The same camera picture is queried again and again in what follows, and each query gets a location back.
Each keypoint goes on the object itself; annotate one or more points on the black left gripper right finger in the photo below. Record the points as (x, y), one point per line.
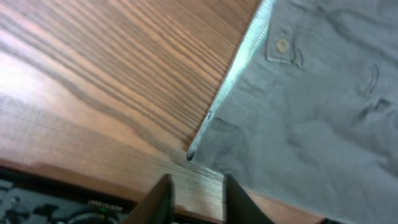
(238, 207)

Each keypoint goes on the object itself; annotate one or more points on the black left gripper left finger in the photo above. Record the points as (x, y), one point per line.
(157, 207)

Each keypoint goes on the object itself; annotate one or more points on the grey shorts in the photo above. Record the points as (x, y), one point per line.
(307, 112)

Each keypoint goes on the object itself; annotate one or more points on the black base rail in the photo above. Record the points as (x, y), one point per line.
(28, 198)

